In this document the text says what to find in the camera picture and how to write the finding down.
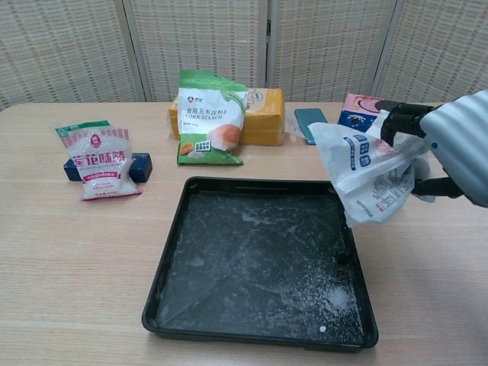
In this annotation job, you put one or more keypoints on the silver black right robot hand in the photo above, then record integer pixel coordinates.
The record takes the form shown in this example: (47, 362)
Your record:
(461, 141)

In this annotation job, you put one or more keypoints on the white sugar packet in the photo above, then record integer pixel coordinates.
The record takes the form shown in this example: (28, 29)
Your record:
(366, 179)

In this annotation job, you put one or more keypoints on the black square tray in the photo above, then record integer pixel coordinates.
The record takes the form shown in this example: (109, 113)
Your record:
(251, 263)

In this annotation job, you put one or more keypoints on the white and red snack bag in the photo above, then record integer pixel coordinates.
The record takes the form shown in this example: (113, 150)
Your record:
(99, 164)

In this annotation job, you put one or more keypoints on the blue pink cookie box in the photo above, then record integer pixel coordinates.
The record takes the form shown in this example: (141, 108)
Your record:
(354, 110)

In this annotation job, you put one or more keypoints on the teal smartphone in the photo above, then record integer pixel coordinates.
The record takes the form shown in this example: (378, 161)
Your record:
(309, 122)

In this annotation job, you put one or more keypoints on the clear plastic film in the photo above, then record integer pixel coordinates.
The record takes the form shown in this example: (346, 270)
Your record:
(291, 127)

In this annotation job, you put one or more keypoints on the yellow tissue pack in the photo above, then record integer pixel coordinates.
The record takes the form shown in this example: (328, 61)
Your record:
(263, 122)

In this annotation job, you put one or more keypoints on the spilled white sugar heap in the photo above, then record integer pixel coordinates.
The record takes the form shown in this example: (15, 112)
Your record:
(337, 298)

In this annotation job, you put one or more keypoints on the green white corn starch bag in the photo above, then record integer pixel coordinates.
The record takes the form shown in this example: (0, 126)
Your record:
(209, 114)

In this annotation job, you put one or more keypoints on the woven folding screen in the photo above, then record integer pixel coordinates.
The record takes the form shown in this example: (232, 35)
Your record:
(198, 45)

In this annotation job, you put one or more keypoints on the dark blue box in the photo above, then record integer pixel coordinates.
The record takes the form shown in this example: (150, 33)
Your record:
(141, 167)

